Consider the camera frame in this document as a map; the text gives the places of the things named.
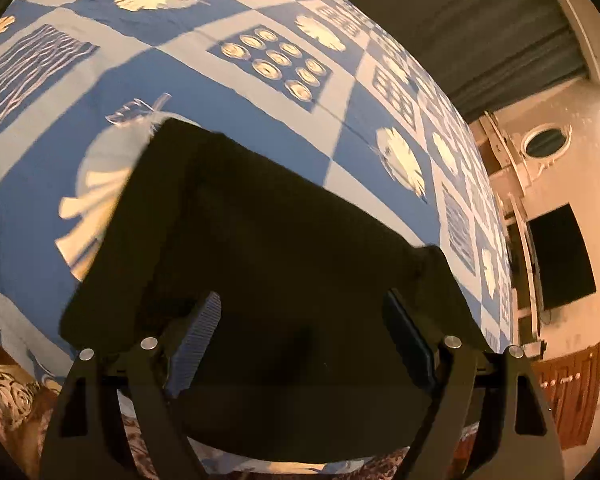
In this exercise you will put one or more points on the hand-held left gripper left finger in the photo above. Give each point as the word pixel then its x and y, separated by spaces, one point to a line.
pixel 196 344

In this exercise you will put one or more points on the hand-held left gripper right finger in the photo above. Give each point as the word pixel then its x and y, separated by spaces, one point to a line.
pixel 411 341

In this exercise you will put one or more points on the black pants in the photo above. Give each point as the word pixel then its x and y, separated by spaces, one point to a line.
pixel 280 240

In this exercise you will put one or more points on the white television stand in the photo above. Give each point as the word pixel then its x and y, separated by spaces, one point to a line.
pixel 525 280

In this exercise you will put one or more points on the brown wooden door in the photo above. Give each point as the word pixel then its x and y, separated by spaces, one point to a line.
pixel 575 395

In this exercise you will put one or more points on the black flat television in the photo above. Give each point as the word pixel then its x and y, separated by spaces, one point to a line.
pixel 562 257

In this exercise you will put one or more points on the white dressing table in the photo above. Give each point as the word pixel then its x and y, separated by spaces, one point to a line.
pixel 502 160

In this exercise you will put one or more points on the white oval mirror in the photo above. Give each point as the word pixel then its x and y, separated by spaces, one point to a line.
pixel 545 142

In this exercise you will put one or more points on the blue patterned bedspread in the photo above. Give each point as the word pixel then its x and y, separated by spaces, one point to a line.
pixel 205 95

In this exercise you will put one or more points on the dark grey curtain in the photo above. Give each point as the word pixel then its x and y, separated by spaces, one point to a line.
pixel 455 25

